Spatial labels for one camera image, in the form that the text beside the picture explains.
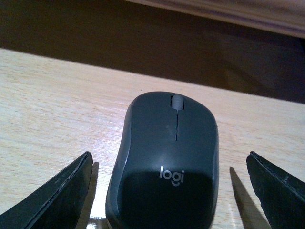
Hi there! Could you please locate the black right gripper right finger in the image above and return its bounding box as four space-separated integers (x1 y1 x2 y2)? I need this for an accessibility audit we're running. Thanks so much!
246 151 305 229

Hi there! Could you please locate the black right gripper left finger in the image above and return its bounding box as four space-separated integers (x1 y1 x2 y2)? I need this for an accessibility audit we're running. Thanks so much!
0 152 93 229

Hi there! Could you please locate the dark grey logi mouse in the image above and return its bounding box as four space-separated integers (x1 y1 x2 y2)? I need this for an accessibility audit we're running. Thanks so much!
106 92 219 229

